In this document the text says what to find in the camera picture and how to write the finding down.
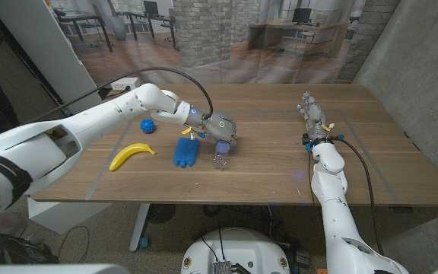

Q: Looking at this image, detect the yellow toy banana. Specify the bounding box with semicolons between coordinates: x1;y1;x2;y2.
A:
108;142;157;172

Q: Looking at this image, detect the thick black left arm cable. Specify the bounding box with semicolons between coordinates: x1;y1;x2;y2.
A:
21;66;214;126

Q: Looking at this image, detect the white table leg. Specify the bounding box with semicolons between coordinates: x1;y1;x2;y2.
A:
129;203;151;253

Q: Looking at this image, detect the blue ice pack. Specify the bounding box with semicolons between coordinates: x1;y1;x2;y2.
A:
172;136;200;169

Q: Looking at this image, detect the blue spiky stress ball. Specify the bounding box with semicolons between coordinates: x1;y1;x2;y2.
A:
139;118;156;135

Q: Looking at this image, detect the clear plastic water bottle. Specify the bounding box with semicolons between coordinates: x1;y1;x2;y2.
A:
211;140;233;171

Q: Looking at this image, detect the black ribbed round object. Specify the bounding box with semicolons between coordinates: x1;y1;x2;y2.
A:
148;204;177;225

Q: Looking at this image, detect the white floor box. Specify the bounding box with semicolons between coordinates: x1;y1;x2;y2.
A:
27;197;113;235

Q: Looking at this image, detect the dark wooden door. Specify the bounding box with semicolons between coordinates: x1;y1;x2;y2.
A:
0;0;71;126

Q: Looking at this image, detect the white cabinet panel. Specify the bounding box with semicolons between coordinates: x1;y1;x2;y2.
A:
0;0;102;115

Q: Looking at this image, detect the printed office backdrop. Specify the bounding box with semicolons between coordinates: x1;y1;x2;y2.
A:
47;0;401;84

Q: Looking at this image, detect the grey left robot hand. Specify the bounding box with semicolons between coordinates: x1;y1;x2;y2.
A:
194;112;239;153

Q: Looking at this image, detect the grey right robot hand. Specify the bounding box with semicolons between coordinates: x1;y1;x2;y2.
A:
297;90;336;144

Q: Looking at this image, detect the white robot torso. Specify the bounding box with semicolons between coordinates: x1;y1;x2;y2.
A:
180;227;291;274

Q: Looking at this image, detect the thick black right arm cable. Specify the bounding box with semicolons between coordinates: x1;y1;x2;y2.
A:
331;135;386;256

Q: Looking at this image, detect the black bag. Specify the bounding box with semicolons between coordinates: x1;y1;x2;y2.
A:
0;231;59;266

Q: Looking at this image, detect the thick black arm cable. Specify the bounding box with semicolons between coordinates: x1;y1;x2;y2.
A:
331;135;386;256
21;66;214;126

